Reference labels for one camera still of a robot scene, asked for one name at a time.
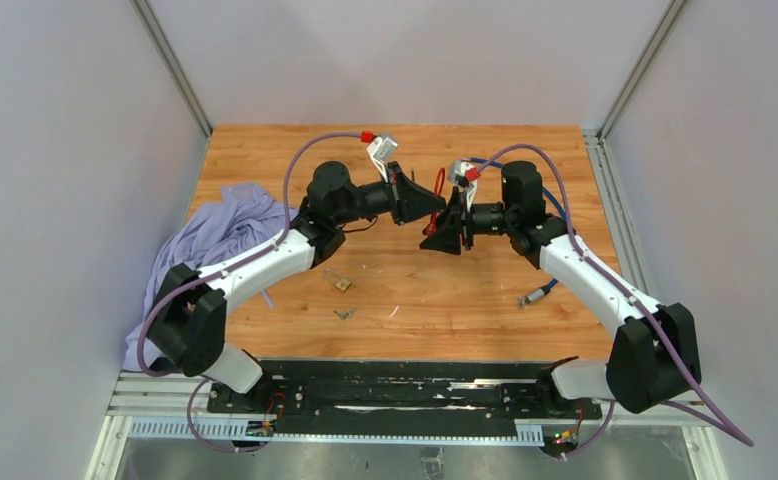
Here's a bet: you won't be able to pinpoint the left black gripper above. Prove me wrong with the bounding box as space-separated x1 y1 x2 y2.
335 164 447 228

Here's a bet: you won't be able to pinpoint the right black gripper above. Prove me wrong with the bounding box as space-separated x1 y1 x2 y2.
419 187 516 255

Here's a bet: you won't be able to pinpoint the red cable lock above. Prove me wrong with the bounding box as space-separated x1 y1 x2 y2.
422 167 446 237

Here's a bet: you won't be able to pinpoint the brass padlock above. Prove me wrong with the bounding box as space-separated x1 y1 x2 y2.
323 269 352 292

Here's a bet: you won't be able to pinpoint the brass padlock keys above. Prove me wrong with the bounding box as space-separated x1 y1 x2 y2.
333 308 358 321

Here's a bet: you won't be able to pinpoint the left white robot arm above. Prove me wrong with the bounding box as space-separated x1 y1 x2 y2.
140 161 446 413

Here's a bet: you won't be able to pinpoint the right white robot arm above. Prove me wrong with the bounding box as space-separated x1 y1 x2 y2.
420 159 701 417

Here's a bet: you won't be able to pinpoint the lavender cloth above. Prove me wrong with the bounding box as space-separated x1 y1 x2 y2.
122 183 301 373

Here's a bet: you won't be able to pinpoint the blue cable lock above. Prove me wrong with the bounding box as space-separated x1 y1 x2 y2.
465 157 565 309

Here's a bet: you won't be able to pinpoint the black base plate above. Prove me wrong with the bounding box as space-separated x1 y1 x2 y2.
206 359 603 438

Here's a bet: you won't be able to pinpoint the aluminium frame rails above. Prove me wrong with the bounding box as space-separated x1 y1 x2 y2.
86 373 728 479

